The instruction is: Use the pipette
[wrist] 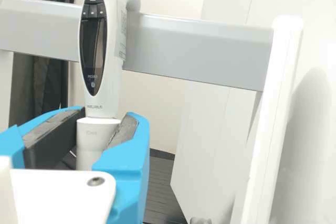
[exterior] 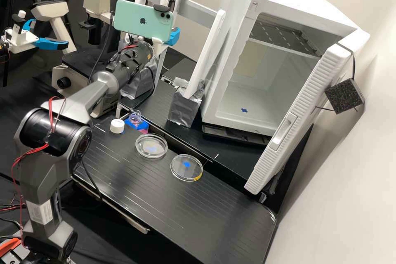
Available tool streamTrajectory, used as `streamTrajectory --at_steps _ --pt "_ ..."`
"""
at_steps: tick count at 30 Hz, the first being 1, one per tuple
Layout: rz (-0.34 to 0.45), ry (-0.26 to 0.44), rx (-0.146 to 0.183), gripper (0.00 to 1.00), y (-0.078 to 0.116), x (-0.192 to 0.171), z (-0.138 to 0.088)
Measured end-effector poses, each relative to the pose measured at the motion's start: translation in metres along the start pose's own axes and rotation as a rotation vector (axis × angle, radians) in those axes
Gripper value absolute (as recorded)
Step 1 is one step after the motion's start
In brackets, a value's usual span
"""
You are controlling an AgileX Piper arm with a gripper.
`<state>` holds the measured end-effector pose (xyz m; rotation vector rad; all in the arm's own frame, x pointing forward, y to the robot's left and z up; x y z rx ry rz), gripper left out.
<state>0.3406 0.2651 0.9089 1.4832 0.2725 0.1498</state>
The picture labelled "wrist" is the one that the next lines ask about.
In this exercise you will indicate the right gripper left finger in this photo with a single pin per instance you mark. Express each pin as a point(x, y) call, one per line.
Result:
point(52, 127)

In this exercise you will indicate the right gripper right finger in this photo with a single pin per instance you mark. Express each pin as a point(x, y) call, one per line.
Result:
point(128, 166)

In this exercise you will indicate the pipette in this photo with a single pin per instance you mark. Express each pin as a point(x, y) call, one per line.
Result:
point(110, 51)

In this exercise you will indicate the white pipette stand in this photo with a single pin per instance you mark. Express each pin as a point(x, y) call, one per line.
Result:
point(197, 45)

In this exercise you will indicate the white incubator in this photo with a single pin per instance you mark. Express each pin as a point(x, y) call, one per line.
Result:
point(223, 129)

